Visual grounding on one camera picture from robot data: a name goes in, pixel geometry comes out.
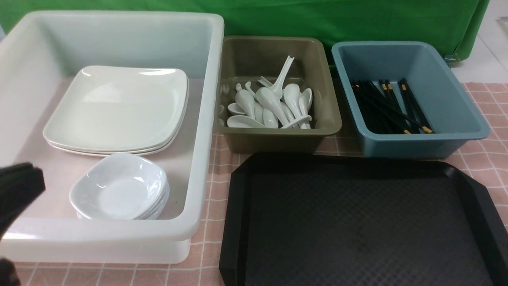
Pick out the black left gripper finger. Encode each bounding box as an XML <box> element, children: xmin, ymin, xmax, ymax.
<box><xmin>0</xmin><ymin>163</ymin><xmax>46</xmax><ymax>238</ymax></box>

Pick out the large white square plate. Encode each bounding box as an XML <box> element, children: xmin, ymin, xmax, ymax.
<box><xmin>43</xmin><ymin>65</ymin><xmax>189</xmax><ymax>153</ymax></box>

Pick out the black chopstick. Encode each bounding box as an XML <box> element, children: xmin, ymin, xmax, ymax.
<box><xmin>352</xmin><ymin>84</ymin><xmax>413</xmax><ymax>135</ymax></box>
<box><xmin>357</xmin><ymin>81</ymin><xmax>434</xmax><ymax>134</ymax></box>

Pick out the white ceramic soup spoon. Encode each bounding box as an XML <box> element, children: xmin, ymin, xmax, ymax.
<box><xmin>226</xmin><ymin>115</ymin><xmax>267</xmax><ymax>128</ymax></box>

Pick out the white square plate in bin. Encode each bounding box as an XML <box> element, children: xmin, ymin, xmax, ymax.
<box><xmin>43</xmin><ymin>79</ymin><xmax>189</xmax><ymax>157</ymax></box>

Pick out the large white plastic bin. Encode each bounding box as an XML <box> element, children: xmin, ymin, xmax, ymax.
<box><xmin>1</xmin><ymin>11</ymin><xmax>224</xmax><ymax>264</ymax></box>

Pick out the white bowl stack in bin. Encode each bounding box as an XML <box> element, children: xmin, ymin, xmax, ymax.
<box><xmin>69</xmin><ymin>153</ymin><xmax>170</xmax><ymax>220</ymax></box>

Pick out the olive green plastic bin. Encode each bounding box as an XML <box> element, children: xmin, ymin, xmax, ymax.
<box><xmin>215</xmin><ymin>36</ymin><xmax>343</xmax><ymax>154</ymax></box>

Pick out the white spoons pile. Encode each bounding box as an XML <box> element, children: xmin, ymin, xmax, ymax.
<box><xmin>227</xmin><ymin>56</ymin><xmax>314</xmax><ymax>129</ymax></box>

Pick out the black serving tray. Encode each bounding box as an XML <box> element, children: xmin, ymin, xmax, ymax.
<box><xmin>218</xmin><ymin>153</ymin><xmax>508</xmax><ymax>286</ymax></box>

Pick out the black chopsticks bundle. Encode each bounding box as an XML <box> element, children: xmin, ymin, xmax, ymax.
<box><xmin>351</xmin><ymin>78</ymin><xmax>435</xmax><ymax>135</ymax></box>

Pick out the blue plastic bin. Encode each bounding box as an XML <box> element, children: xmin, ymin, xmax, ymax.
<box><xmin>331</xmin><ymin>41</ymin><xmax>490</xmax><ymax>159</ymax></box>

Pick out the green cloth backdrop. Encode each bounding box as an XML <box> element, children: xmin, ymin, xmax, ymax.
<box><xmin>0</xmin><ymin>0</ymin><xmax>489</xmax><ymax>60</ymax></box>

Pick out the pink checkered tablecloth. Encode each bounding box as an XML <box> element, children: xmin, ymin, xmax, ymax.
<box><xmin>15</xmin><ymin>83</ymin><xmax>508</xmax><ymax>286</ymax></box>

